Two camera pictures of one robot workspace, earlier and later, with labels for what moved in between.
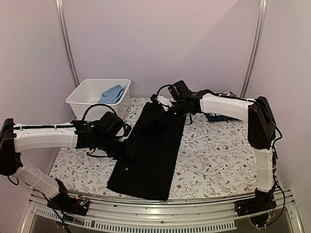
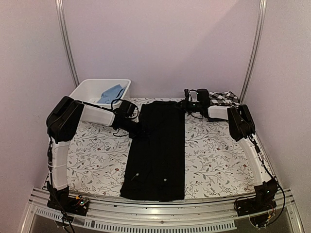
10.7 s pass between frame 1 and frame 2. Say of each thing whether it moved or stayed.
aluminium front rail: stayed
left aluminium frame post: stayed
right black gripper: moved
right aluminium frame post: stayed
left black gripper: moved
